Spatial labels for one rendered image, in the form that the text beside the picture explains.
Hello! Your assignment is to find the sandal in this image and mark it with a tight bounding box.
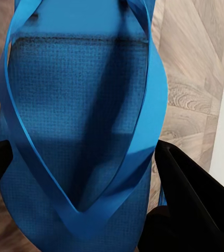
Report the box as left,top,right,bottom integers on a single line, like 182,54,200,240
158,186,167,206
0,0,168,252

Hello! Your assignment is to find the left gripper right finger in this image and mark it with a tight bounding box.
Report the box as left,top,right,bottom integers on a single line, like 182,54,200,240
155,140,224,252

